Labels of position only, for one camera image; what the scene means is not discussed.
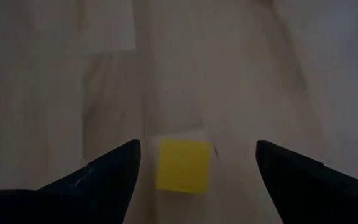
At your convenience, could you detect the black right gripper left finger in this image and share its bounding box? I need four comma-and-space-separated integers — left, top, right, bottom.
0, 139, 142, 224

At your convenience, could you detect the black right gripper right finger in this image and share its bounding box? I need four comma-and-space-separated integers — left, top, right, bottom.
255, 139, 358, 224

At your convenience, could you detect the small yellow wooden cube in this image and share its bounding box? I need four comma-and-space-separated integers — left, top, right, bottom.
155, 138, 213, 195

